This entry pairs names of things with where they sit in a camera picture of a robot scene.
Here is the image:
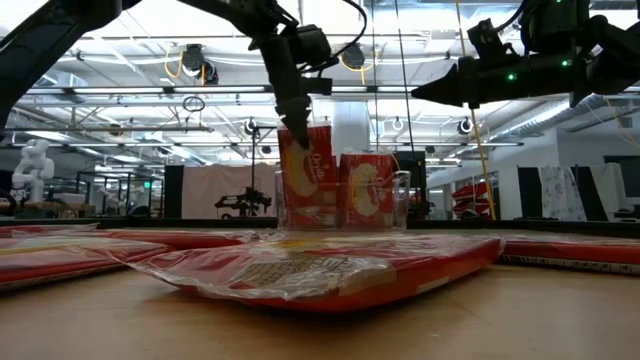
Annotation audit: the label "white patterned curtain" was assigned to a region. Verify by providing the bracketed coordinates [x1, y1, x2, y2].
[538, 164, 589, 222]

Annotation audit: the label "long ceiling light rail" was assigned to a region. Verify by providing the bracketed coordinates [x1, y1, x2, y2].
[0, 84, 640, 99]

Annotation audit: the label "silver ventilation duct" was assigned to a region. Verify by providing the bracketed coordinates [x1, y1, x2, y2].
[487, 97, 640, 144]

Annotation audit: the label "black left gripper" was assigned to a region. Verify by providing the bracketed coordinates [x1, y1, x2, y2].
[258, 30, 334, 150]

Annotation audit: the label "black curtain panel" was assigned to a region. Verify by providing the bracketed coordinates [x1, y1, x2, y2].
[517, 166, 544, 221]

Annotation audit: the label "black tall panel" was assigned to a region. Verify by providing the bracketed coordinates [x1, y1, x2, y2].
[163, 164, 185, 220]

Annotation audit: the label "black metal cage frame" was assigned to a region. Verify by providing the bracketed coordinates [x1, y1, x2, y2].
[74, 171, 165, 220]

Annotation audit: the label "black cabinet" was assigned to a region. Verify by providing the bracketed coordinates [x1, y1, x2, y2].
[394, 150, 428, 220]

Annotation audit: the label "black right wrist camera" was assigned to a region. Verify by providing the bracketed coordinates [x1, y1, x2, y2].
[467, 18, 524, 57]

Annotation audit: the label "clear plastic bin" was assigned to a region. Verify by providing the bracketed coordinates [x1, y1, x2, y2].
[273, 169, 412, 232]

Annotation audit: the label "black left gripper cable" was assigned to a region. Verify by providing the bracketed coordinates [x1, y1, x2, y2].
[299, 0, 369, 74]

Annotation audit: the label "beige cloth partition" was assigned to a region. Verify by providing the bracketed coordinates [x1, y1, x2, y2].
[181, 163, 279, 220]

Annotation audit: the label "red stacked objects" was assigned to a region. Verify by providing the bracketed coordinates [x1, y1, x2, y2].
[451, 180, 490, 220]

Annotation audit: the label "yellow hanging cable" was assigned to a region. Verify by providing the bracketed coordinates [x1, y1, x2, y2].
[453, 0, 497, 221]

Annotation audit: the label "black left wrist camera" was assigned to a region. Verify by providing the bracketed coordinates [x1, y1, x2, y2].
[288, 23, 335, 69]

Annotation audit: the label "white square column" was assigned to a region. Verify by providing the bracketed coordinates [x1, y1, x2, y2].
[331, 101, 372, 157]

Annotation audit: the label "plain white curtain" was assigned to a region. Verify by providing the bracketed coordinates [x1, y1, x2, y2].
[591, 162, 629, 214]

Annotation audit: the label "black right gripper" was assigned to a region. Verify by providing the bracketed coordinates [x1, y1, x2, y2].
[411, 52, 532, 110]

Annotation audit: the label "black hanging cable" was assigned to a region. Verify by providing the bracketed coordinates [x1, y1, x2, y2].
[393, 0, 416, 152]

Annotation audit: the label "wooden workbench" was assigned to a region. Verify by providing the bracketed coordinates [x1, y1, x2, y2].
[0, 199, 97, 220]

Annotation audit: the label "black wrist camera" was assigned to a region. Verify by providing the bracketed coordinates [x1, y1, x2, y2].
[288, 23, 335, 69]
[467, 18, 524, 57]

